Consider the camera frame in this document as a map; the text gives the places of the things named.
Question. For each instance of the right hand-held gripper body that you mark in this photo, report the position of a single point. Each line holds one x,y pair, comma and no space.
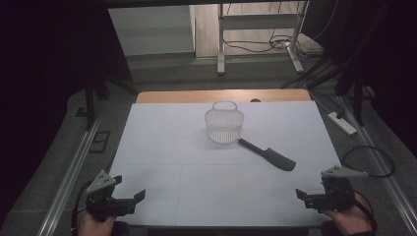
334,196

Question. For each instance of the black rectangular floor frame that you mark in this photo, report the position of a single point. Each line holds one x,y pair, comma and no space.
100,141

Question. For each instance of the black metal stand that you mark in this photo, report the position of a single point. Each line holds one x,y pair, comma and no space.
359,95
89,105

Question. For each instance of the white metal desk frame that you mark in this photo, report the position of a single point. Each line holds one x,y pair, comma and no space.
259,21

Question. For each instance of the black curtain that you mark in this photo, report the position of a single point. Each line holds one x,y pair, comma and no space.
387,49

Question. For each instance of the white table mat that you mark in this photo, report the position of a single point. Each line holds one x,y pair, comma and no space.
183,183

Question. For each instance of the white plastic basket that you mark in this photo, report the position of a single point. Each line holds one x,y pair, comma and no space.
224,124

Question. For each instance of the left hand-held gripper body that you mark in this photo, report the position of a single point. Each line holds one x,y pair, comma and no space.
105,201

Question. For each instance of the person's right hand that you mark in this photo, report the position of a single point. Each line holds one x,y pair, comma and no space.
347,221

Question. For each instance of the black comb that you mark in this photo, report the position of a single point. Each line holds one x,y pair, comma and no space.
272,156

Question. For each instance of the small dark round object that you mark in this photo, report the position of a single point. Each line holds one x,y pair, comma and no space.
255,100

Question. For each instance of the wooden table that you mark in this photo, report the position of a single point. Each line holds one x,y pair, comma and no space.
196,96

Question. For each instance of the aluminium floor rail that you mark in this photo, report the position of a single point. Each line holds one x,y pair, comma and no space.
70,178
380,164

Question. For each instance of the white power strip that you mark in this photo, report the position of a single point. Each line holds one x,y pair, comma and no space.
342,124

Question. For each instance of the person's left hand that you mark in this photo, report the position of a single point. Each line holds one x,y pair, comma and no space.
93,226

